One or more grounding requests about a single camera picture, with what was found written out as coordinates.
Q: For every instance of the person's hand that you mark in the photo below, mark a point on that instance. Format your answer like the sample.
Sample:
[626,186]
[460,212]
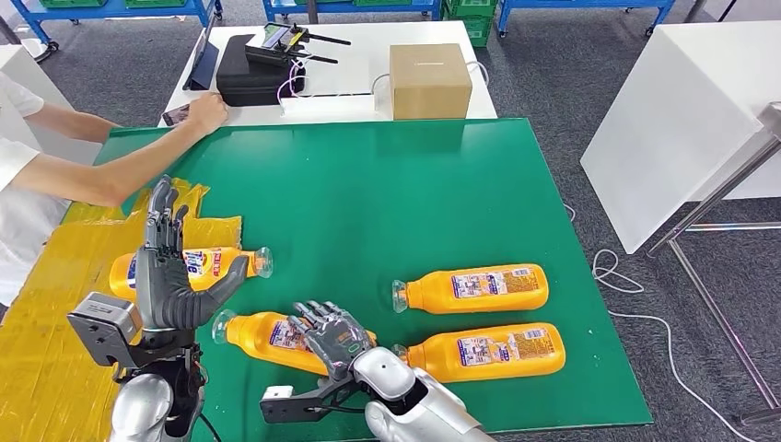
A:
[206,114]

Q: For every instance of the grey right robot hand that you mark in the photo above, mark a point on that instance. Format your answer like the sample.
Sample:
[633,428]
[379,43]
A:
[335,338]

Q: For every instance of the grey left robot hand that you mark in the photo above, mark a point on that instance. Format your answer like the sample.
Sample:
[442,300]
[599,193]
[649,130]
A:
[162,293]

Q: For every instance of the orange detergent bottle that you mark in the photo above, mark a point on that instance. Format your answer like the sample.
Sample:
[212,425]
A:
[207,268]
[488,290]
[488,354]
[256,338]

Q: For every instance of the person's forearm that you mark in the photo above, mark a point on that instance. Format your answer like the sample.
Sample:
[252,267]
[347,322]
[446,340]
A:
[79,125]
[140,161]

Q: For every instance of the dark smartphone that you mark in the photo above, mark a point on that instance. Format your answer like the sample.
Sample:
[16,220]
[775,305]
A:
[176,116]

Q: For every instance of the dark blue tablet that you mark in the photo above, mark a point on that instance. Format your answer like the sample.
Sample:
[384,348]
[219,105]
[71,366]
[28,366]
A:
[204,67]

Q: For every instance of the black carrying case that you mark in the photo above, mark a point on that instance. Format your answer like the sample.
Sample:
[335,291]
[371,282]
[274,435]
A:
[244,79]

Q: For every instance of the black remote controller with antennas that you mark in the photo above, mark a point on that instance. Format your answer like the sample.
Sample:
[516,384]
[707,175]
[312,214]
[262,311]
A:
[274,39]

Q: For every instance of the yellow taped cardboard sheet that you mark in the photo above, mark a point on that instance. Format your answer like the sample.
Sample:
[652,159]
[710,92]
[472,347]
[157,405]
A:
[49,341]

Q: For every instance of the blue metal rack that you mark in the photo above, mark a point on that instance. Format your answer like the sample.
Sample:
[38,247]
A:
[366,7]
[579,5]
[110,9]

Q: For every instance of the green table mat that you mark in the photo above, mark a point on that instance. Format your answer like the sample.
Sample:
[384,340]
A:
[366,183]

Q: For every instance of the person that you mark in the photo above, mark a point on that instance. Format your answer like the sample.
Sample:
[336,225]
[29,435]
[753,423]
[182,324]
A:
[18,219]

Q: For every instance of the white table with devices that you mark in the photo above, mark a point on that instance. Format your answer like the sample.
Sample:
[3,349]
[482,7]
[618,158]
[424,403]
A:
[366,58]

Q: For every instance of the white cabinet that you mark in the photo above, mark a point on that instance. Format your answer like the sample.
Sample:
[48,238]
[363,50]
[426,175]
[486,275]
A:
[24,64]

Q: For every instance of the brown cardboard box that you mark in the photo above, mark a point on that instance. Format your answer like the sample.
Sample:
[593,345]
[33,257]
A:
[430,82]

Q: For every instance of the green plastic crate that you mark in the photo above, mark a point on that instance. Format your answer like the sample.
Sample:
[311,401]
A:
[473,24]

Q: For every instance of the large white table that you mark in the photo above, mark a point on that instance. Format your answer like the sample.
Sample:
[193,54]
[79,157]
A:
[671,122]

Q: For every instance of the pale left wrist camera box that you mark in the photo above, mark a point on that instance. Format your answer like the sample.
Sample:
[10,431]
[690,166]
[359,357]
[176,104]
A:
[104,326]

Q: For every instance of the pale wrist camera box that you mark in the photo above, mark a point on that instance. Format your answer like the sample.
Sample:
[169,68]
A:
[104,326]
[287,405]

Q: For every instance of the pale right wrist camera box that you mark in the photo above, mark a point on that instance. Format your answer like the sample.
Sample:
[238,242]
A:
[287,405]

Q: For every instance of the metal table frame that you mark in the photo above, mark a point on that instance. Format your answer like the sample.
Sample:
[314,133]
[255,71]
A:
[720,195]

